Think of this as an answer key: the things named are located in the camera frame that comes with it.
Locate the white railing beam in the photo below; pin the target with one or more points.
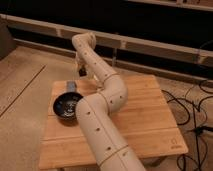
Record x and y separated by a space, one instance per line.
137 45

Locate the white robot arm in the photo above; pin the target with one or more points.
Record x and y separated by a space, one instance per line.
110 149

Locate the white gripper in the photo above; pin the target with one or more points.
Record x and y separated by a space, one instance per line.
80 62

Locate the black eraser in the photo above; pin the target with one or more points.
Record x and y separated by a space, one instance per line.
82 72

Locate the black frying pan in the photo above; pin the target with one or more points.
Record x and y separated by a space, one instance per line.
64 105

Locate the wooden board table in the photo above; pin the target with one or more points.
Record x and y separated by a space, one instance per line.
145 122

